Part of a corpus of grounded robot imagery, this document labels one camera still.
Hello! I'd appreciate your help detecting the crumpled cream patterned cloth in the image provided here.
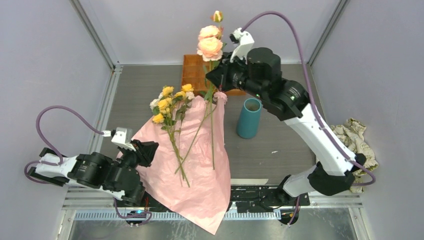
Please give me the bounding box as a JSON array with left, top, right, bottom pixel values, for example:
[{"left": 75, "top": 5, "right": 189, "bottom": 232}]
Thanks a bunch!
[{"left": 330, "top": 117, "right": 379, "bottom": 194}]

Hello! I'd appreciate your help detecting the yellow pink flower bunch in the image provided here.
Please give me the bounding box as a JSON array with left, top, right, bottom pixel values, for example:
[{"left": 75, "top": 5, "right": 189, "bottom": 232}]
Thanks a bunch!
[{"left": 149, "top": 83, "right": 195, "bottom": 187}]

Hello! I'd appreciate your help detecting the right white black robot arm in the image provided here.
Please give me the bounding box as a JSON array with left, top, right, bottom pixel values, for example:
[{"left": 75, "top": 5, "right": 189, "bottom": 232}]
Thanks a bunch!
[{"left": 205, "top": 47, "right": 366, "bottom": 206}]

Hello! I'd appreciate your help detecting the peach rose stem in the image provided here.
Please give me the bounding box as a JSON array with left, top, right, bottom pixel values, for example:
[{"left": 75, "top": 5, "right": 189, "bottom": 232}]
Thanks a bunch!
[{"left": 197, "top": 10, "right": 225, "bottom": 170}]

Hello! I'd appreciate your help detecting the cream ribbon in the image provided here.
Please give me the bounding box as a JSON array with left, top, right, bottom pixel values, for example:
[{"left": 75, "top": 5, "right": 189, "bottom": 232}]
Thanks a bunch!
[{"left": 230, "top": 178, "right": 269, "bottom": 186}]

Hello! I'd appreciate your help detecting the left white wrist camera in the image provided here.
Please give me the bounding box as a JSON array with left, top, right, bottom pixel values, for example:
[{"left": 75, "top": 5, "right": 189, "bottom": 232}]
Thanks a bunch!
[{"left": 100, "top": 127, "right": 136, "bottom": 152}]

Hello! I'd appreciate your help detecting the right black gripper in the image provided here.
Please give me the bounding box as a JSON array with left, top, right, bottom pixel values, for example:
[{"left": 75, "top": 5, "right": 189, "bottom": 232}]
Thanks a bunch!
[{"left": 206, "top": 51, "right": 266, "bottom": 101}]

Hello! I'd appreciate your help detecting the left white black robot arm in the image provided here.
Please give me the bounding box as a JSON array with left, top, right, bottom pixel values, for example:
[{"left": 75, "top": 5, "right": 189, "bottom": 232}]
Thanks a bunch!
[{"left": 28, "top": 139, "right": 159, "bottom": 207}]

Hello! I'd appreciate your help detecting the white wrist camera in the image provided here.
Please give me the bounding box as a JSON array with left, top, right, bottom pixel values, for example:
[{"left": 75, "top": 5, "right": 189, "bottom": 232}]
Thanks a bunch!
[
  {"left": 100, "top": 127, "right": 136, "bottom": 152},
  {"left": 229, "top": 27, "right": 255, "bottom": 63}
]

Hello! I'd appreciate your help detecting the pink rose stem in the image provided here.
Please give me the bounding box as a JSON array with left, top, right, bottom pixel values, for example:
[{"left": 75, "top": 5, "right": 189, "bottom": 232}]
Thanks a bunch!
[{"left": 178, "top": 92, "right": 230, "bottom": 175}]

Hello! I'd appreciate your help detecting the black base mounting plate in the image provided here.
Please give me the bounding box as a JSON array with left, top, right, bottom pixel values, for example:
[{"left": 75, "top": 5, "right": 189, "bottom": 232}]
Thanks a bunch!
[{"left": 117, "top": 185, "right": 311, "bottom": 213}]

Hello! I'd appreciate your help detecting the teal vase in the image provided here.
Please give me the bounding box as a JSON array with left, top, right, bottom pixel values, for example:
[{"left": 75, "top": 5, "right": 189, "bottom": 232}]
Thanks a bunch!
[{"left": 236, "top": 98, "right": 262, "bottom": 139}]

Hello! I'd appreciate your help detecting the pink wrapping paper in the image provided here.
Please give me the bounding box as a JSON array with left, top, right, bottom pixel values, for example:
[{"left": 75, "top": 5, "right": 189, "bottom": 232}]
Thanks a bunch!
[{"left": 133, "top": 92, "right": 231, "bottom": 235}]

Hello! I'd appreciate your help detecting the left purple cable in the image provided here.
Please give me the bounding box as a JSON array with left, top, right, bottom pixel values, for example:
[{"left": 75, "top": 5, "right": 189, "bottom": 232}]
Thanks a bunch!
[{"left": 23, "top": 105, "right": 153, "bottom": 227}]

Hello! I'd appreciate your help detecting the aluminium front rail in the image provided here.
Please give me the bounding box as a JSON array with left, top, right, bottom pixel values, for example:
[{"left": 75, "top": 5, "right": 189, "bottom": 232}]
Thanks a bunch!
[{"left": 62, "top": 188, "right": 363, "bottom": 221}]

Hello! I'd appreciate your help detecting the orange compartment tray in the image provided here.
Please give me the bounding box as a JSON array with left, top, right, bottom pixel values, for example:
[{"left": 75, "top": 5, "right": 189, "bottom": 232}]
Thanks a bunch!
[{"left": 180, "top": 54, "right": 248, "bottom": 97}]

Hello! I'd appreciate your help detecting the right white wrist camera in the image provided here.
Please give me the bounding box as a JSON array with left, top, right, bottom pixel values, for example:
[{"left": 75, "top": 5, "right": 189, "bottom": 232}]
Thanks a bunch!
[{"left": 229, "top": 27, "right": 255, "bottom": 63}]

